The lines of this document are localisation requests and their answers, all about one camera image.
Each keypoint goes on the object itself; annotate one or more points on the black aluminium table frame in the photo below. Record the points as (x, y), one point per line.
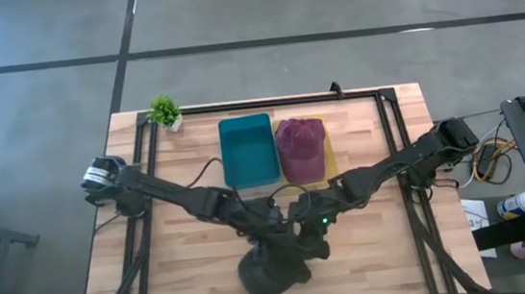
(258, 104)

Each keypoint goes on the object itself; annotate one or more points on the black power adapter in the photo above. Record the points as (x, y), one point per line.
(486, 159)

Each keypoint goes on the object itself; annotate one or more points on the green plant in white pot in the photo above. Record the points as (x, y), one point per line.
(165, 110)

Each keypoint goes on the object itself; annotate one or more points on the dark green baseball cap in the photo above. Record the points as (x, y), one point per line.
(270, 281)

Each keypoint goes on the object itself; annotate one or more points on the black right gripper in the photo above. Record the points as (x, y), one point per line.
(316, 224)

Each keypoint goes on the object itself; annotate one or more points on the white spray bottle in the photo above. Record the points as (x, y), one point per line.
(521, 203)

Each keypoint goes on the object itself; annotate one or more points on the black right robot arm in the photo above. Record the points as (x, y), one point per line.
(390, 166)

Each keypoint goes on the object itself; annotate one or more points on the black clamp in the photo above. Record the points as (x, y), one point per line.
(336, 90)

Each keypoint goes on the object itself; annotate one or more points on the teal plastic bin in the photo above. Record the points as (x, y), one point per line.
(248, 153)

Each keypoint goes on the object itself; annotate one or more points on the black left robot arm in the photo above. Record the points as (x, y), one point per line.
(170, 192)

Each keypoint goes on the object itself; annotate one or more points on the maroon baseball cap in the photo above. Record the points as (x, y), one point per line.
(301, 148)

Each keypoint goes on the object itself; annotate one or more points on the pink container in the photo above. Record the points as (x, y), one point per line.
(523, 249)

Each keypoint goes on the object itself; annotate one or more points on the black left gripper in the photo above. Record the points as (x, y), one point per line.
(270, 223)

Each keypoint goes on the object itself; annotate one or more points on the white paper sheet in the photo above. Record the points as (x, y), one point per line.
(473, 208)

